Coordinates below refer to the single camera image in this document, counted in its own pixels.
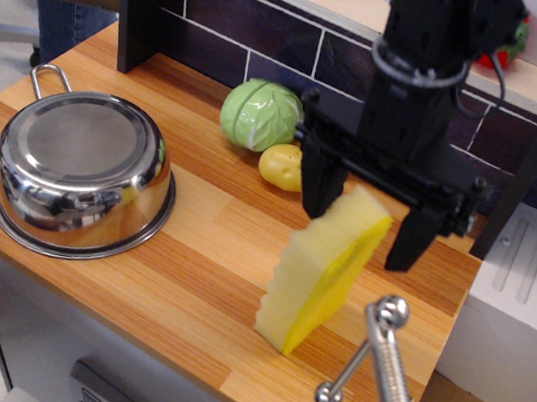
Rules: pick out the person in blue jeans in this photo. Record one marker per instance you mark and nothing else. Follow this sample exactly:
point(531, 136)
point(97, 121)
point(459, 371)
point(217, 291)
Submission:
point(63, 25)

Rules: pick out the red toy strawberry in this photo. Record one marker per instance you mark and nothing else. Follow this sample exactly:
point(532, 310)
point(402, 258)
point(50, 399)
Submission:
point(508, 53)

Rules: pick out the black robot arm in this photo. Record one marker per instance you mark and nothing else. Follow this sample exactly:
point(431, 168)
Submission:
point(442, 38)

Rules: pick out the white dish rack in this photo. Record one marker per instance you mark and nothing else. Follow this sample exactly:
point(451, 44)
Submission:
point(492, 350)

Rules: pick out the grey oven control panel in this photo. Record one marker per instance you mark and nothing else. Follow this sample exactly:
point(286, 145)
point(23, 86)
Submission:
point(88, 386)

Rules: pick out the yellow sponge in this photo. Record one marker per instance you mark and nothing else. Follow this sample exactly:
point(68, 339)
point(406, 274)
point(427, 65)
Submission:
point(318, 268)

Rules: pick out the upturned stainless steel pot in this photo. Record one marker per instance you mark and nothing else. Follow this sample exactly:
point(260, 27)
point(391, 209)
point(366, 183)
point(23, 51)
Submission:
point(83, 175)

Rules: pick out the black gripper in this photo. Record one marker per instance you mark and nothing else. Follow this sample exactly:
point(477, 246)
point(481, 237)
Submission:
point(397, 141)

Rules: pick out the yellow toy potato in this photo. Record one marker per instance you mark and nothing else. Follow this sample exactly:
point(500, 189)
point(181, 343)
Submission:
point(280, 165)

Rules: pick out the green toy cabbage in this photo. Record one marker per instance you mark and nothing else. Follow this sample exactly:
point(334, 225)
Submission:
point(259, 114)

